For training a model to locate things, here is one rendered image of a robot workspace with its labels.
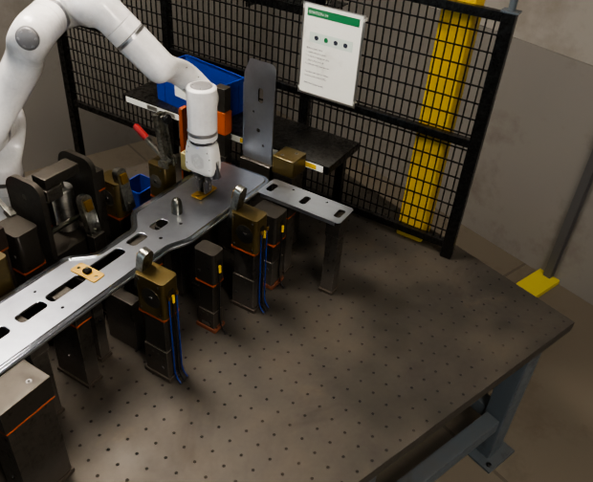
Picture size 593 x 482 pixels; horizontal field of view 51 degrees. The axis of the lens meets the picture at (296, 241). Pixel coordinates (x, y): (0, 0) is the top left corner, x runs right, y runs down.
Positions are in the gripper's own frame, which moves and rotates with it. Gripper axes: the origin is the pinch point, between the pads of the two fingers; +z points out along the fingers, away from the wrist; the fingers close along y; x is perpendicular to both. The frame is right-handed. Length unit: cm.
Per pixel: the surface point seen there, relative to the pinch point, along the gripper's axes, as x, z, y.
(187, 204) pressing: -7.7, 2.8, 0.0
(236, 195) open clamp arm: -7.5, -7.0, 17.4
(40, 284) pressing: -56, 3, -6
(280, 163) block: 23.3, -1.4, 12.4
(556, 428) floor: 68, 103, 122
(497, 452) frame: 43, 101, 105
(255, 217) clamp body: -6.8, -1.7, 23.5
